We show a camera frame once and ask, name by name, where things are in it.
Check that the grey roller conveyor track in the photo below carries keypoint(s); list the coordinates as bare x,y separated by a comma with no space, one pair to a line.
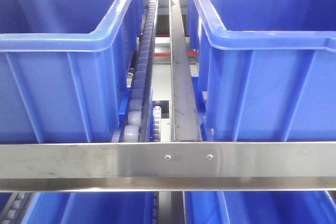
136,111

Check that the lower blue bin right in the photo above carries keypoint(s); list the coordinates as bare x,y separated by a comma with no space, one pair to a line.
259,207

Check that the large blue bin right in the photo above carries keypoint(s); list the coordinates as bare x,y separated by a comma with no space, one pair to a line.
268,67

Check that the large blue bin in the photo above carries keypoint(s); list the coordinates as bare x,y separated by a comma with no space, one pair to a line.
64,66
268,67

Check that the large blue bin left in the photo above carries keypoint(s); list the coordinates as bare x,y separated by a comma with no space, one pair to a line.
64,66

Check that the lower blue bin left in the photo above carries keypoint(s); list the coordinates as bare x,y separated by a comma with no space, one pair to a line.
116,207

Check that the steel divider rail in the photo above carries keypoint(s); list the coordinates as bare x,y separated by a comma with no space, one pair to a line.
185,123

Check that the steel shelf front rail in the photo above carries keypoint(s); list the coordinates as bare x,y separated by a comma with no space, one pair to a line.
174,166

